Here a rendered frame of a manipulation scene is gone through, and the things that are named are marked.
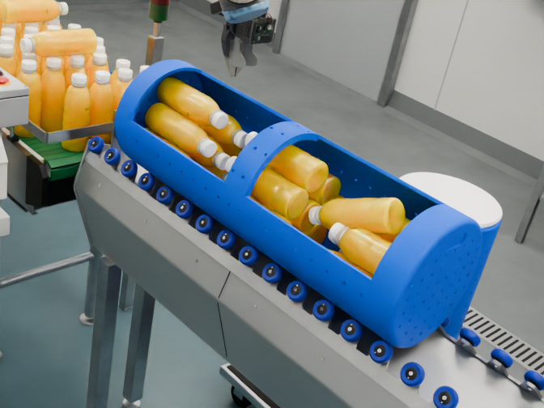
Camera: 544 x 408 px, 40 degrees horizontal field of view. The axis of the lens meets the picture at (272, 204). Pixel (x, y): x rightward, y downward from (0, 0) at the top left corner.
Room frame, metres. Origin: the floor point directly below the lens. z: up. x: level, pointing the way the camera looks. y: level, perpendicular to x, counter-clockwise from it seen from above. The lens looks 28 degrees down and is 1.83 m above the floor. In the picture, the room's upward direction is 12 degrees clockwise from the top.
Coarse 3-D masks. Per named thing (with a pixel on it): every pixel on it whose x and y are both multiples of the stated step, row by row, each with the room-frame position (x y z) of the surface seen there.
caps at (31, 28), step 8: (8, 24) 2.16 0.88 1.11; (32, 24) 2.22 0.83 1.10; (48, 24) 2.28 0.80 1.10; (56, 24) 2.28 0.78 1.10; (72, 24) 2.29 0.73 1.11; (8, 32) 2.10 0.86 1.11; (32, 32) 2.15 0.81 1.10; (0, 40) 2.03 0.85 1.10; (8, 40) 2.03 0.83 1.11; (0, 48) 1.96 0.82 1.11; (8, 48) 1.96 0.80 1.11
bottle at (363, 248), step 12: (348, 228) 1.31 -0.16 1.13; (360, 228) 1.29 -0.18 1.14; (336, 240) 1.29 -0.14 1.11; (348, 240) 1.26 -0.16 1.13; (360, 240) 1.25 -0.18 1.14; (372, 240) 1.25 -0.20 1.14; (384, 240) 1.25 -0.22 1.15; (348, 252) 1.25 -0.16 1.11; (360, 252) 1.24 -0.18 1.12; (372, 252) 1.23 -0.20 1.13; (384, 252) 1.22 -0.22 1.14; (360, 264) 1.23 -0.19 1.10; (372, 264) 1.21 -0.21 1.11
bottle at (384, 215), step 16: (320, 208) 1.40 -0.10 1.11; (336, 208) 1.35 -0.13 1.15; (352, 208) 1.32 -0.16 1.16; (368, 208) 1.30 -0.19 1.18; (384, 208) 1.28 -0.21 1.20; (400, 208) 1.31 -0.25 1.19; (320, 224) 1.39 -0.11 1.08; (352, 224) 1.31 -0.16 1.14; (368, 224) 1.29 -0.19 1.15; (384, 224) 1.27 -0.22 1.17; (400, 224) 1.30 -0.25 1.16
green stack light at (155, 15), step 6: (150, 6) 2.36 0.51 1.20; (156, 6) 2.35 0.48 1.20; (162, 6) 2.35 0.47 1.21; (168, 6) 2.37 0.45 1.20; (150, 12) 2.36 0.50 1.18; (156, 12) 2.35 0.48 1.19; (162, 12) 2.35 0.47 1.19; (168, 12) 2.38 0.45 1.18; (150, 18) 2.36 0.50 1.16; (156, 18) 2.35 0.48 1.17; (162, 18) 2.35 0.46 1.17
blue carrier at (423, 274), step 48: (144, 96) 1.66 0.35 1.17; (240, 96) 1.72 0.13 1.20; (144, 144) 1.59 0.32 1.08; (288, 144) 1.45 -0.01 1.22; (336, 144) 1.49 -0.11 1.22; (192, 192) 1.49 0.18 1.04; (240, 192) 1.38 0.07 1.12; (384, 192) 1.48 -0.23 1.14; (288, 240) 1.28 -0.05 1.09; (432, 240) 1.17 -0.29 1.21; (480, 240) 1.30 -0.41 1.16; (336, 288) 1.20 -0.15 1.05; (384, 288) 1.13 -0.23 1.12; (432, 288) 1.20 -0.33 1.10; (384, 336) 1.15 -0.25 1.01
